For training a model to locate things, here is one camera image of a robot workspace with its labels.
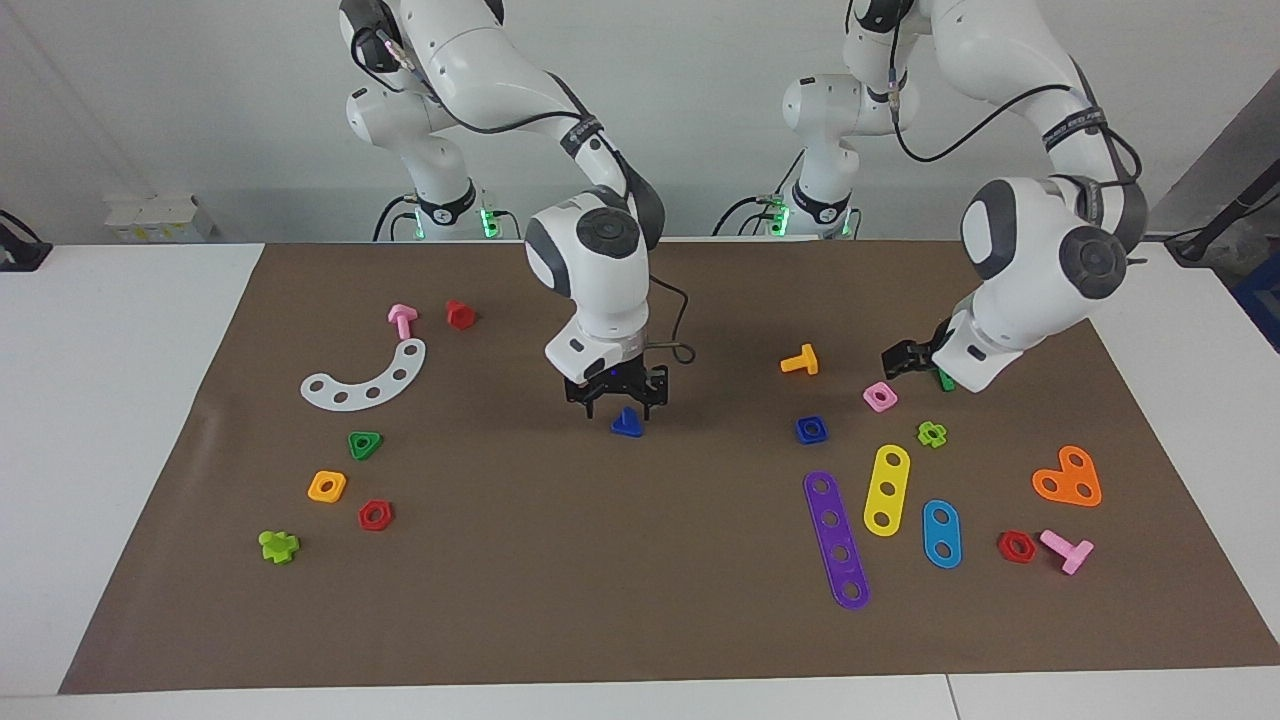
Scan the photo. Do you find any yellow three-hole plate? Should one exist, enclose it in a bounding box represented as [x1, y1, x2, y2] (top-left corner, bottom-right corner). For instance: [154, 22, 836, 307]
[863, 444, 912, 538]

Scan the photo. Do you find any purple four-hole plate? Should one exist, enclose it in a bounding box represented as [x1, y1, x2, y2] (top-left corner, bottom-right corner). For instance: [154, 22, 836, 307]
[803, 470, 872, 611]

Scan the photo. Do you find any blue two-hole plate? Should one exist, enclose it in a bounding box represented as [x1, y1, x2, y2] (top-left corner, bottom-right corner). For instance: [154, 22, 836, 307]
[921, 499, 963, 570]

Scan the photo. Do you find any brown table mat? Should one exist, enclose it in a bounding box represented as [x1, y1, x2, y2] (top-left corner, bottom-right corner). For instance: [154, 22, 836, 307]
[58, 238, 1280, 696]

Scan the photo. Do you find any orange heart-shaped plate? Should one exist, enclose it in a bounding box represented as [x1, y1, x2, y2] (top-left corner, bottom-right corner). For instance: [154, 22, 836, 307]
[1031, 445, 1103, 508]

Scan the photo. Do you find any white curved five-hole plate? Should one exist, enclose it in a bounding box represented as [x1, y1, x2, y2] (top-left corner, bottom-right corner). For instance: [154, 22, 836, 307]
[300, 338, 428, 413]

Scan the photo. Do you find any black stand pole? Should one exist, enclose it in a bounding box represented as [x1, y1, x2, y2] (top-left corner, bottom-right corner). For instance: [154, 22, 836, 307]
[1165, 165, 1280, 266]

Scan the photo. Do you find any blue crate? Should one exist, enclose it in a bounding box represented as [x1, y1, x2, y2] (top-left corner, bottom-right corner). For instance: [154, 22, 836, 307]
[1232, 250, 1280, 353]

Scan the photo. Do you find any small white box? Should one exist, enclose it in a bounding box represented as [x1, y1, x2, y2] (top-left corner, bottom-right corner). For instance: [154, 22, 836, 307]
[103, 194, 216, 244]

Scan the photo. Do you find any black table-edge device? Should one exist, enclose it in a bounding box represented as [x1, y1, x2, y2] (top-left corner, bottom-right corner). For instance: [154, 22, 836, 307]
[0, 209, 53, 273]

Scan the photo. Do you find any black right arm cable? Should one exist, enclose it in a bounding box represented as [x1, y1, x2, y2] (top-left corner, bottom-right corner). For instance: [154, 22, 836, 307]
[372, 25, 698, 366]

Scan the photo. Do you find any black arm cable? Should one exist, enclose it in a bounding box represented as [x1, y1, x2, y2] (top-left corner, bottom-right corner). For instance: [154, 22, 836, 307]
[372, 25, 698, 366]
[850, 0, 1146, 191]

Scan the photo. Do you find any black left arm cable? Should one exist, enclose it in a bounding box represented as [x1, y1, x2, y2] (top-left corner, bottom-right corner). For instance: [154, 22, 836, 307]
[850, 0, 1146, 191]

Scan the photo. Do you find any black left base cable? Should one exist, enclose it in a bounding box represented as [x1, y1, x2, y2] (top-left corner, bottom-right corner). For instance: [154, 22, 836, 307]
[712, 150, 806, 238]

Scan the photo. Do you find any black base cable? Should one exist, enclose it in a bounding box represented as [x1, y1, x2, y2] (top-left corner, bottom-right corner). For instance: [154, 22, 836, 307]
[712, 150, 806, 238]
[373, 193, 421, 243]

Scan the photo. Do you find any black right base cable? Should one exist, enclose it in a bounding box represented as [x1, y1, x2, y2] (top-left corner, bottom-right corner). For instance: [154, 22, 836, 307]
[373, 193, 421, 243]

